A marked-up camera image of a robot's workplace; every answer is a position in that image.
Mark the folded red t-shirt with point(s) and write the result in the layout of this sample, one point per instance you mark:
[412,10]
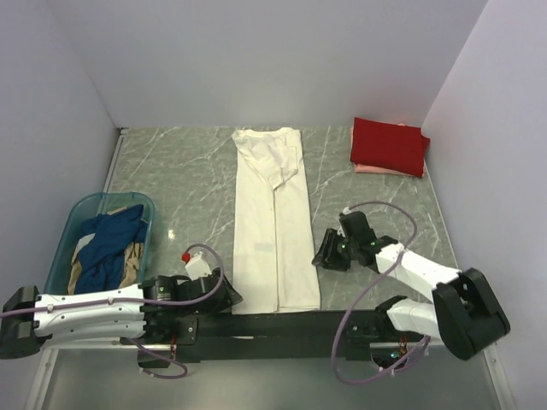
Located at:
[396,147]

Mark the teal plastic basket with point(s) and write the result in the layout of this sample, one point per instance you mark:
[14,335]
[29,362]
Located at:
[104,245]

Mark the beige t-shirt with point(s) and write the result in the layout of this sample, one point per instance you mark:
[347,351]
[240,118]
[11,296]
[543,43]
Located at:
[128,269]

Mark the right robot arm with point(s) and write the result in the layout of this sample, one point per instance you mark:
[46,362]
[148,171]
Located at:
[460,309]

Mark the blue t-shirt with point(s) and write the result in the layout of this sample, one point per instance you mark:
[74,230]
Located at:
[107,252]

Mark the white t-shirt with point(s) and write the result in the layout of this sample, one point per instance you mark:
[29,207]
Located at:
[273,243]

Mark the folded pink t-shirt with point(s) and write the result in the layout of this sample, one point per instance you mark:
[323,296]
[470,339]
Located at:
[360,168]

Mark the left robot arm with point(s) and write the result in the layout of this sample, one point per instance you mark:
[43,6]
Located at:
[31,320]

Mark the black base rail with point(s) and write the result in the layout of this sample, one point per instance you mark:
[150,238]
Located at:
[224,336]

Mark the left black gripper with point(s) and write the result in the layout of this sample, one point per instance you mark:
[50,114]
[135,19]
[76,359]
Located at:
[232,297]

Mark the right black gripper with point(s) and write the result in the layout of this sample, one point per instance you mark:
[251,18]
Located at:
[327,256]

